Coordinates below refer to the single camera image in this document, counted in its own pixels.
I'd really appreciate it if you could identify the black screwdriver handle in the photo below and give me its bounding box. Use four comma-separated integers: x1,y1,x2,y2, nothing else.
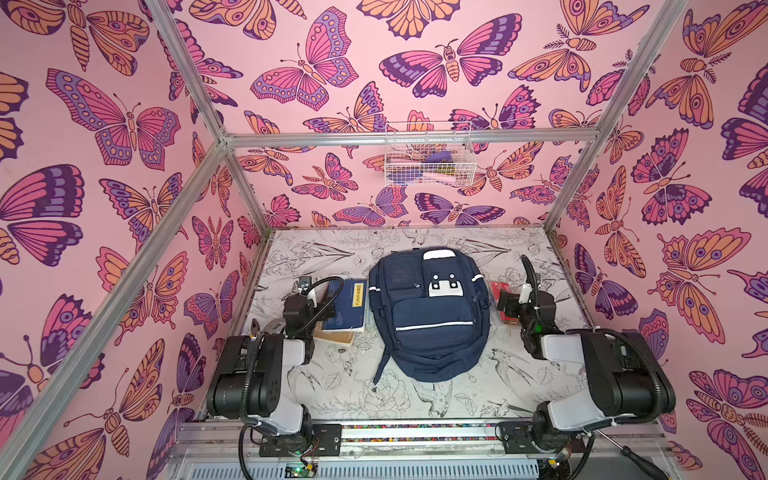
594,430,669,480

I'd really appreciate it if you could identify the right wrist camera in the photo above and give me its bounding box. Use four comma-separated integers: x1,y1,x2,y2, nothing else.
518,283,533,304

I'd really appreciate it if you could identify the small green circuit board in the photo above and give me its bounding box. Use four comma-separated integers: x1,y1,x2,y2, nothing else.
284,462,318,479

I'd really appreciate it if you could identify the brown hardcover book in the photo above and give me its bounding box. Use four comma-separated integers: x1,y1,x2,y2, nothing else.
313,328,356,346

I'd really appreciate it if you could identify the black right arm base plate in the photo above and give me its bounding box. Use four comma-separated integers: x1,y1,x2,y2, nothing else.
494,420,540,455

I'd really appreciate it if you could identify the blue book yellow label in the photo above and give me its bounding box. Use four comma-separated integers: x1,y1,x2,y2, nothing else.
323,278,368,333

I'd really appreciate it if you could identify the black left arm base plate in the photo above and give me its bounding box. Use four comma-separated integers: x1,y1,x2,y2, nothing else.
259,424,343,458

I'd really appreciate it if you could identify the red pencil box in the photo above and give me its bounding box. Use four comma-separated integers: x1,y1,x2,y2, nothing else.
491,282,520,325

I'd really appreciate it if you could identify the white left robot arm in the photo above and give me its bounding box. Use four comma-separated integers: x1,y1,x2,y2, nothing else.
205,294,319,439

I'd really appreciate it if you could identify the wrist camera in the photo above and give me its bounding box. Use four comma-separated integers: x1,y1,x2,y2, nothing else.
518,283,533,304
296,276,313,295

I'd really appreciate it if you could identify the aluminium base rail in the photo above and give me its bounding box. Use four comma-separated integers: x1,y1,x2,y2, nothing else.
163,418,685,479

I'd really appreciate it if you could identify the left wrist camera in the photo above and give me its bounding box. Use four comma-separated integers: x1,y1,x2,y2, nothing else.
296,276,313,295

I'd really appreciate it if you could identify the navy blue student backpack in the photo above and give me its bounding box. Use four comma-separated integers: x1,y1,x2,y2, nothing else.
368,247,491,384

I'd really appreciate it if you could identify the white wire wall basket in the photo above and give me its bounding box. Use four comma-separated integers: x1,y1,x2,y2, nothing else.
381,123,477,189

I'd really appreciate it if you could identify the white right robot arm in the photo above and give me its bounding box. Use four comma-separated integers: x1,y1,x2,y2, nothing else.
497,288,676,451

